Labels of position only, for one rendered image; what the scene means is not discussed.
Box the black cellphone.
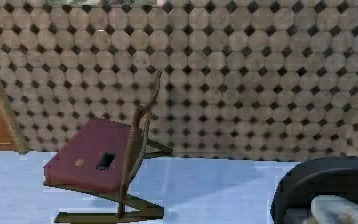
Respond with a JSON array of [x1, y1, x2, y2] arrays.
[[95, 152, 117, 171]]

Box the chair with maroon cushion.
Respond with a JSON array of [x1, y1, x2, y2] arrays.
[[42, 69, 174, 224]]

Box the black round bin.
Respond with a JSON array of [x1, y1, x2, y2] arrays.
[[270, 156, 358, 224]]

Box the pale grey crumpled object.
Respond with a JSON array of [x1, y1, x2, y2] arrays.
[[303, 194, 358, 224]]

